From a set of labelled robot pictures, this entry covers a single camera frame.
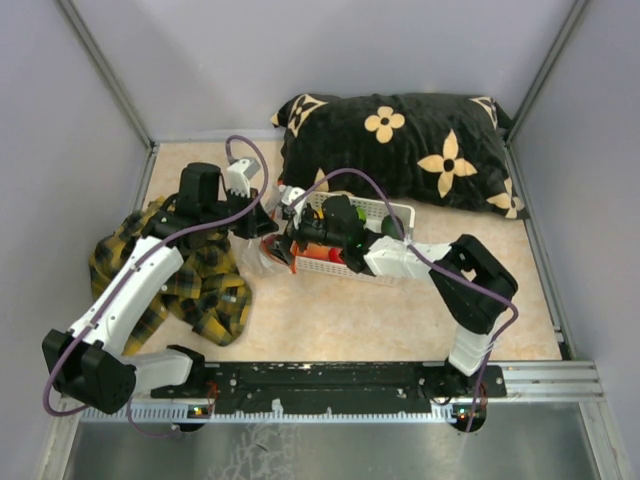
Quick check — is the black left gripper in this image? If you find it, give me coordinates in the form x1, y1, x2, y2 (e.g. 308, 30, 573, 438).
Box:
202, 185, 278, 239

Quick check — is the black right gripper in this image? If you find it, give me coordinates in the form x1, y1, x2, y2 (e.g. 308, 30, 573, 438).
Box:
263, 206, 345, 266

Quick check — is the clear zip bag orange zipper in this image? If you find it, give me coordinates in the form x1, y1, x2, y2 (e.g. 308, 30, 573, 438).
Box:
233, 185, 291, 278

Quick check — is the white perforated plastic basket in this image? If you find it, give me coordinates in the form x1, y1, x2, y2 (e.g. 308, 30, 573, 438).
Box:
290, 196, 416, 286

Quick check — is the red apple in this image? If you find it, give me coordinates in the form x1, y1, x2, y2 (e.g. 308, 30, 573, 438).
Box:
328, 248, 344, 264

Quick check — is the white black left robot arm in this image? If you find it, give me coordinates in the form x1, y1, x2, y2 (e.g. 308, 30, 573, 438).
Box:
42, 158, 277, 416

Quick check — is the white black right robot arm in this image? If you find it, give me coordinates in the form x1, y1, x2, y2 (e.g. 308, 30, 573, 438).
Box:
267, 187, 518, 396

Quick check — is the orange peach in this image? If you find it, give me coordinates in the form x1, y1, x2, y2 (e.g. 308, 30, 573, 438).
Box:
299, 244, 330, 261

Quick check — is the yellow black plaid shirt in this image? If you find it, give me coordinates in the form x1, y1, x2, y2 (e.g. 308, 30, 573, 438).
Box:
88, 197, 252, 355

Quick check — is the green striped toy melon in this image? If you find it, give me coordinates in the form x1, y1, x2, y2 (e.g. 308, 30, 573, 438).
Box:
356, 207, 367, 223

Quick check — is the dark green avocado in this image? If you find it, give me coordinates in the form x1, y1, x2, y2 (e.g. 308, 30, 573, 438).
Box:
381, 216, 403, 240

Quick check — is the black floral plush pillow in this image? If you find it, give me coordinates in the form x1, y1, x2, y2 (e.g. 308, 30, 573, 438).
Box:
271, 93, 529, 220

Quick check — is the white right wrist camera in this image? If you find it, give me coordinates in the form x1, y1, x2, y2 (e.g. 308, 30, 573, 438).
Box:
278, 185, 305, 221

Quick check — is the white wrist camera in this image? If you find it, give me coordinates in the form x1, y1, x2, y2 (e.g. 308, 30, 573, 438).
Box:
225, 157, 260, 198
278, 185, 305, 221

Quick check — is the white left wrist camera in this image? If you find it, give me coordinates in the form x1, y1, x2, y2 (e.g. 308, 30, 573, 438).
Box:
225, 157, 260, 198

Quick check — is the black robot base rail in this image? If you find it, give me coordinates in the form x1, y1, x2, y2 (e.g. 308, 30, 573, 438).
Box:
151, 361, 506, 415

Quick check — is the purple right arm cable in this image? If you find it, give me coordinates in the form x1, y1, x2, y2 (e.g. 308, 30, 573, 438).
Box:
284, 167, 519, 351

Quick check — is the aluminium frame rail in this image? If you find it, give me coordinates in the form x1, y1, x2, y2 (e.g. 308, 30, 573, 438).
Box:
81, 361, 604, 429

